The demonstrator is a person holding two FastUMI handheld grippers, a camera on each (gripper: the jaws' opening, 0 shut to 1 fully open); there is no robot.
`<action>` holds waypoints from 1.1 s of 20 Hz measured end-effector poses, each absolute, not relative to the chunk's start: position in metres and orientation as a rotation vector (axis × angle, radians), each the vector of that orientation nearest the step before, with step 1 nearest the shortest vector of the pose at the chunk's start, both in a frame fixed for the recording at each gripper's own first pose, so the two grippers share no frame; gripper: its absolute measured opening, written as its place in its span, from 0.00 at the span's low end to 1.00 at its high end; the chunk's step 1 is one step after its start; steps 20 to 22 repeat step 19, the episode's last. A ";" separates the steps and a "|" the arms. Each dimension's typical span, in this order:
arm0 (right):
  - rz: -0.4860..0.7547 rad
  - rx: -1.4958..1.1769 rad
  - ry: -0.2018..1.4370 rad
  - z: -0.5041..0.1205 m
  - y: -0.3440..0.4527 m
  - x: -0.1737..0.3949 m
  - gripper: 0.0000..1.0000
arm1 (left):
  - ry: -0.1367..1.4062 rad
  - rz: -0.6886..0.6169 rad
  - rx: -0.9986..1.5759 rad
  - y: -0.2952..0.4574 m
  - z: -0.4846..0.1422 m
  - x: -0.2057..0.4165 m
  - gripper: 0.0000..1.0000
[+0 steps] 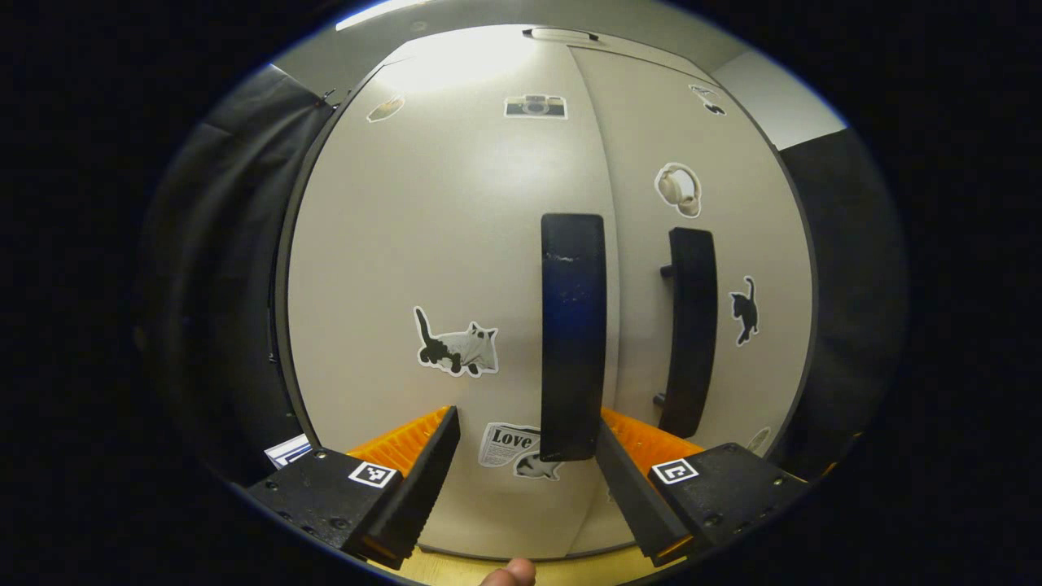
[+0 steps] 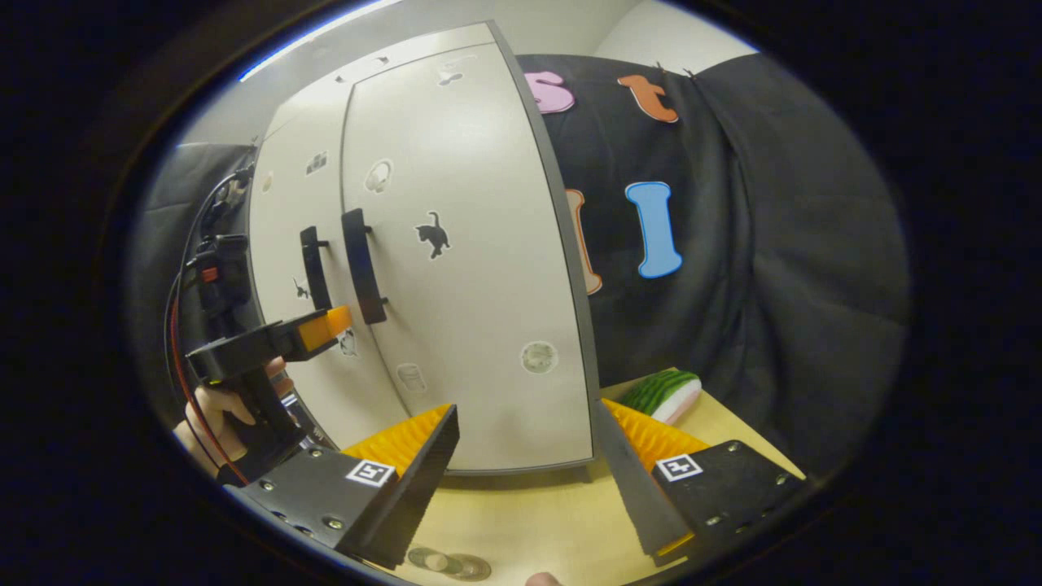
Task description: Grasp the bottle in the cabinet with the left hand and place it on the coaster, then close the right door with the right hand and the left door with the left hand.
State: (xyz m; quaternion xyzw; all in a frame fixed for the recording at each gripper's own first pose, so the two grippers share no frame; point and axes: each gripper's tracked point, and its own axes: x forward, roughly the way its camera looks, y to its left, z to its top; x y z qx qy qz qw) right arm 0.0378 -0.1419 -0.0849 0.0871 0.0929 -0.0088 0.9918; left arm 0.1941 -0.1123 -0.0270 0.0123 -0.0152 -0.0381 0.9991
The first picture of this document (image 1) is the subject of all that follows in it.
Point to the metal cloth clip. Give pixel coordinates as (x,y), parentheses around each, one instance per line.
(330,98)

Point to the white drawer front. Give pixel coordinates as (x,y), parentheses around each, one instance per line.
(488,41)

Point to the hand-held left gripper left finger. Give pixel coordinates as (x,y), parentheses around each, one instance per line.
(411,488)

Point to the blue white book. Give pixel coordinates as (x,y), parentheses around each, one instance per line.
(289,452)

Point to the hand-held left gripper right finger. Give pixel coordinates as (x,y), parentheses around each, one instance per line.
(635,505)

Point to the white door black cat sticker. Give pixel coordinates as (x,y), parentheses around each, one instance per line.
(643,163)

